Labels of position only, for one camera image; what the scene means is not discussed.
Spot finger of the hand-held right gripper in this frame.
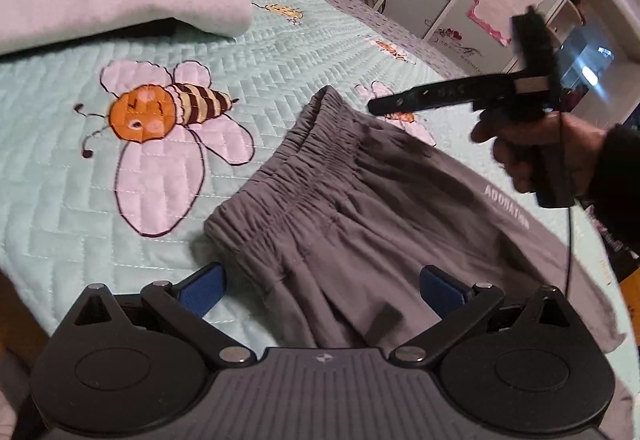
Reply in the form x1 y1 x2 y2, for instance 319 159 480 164
367 74 518 117

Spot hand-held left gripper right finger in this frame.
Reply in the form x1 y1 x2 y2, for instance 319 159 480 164
387 265 583 368

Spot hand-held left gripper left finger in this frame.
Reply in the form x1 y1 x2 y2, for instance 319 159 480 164
62 263 256 368

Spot grey pants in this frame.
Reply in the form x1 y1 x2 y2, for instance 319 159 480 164
204 85 636 440

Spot person's right forearm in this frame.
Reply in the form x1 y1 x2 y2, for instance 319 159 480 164
585 123 640 261

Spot person's right hand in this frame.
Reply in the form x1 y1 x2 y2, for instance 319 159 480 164
471 115 608 198

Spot white corner shelf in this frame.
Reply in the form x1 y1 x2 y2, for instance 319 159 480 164
547 0 588 41

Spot pink bordered poster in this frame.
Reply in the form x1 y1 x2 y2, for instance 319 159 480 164
467 0 546 46

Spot mint quilted bedspread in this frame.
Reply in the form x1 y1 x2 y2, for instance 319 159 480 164
320 0 481 76

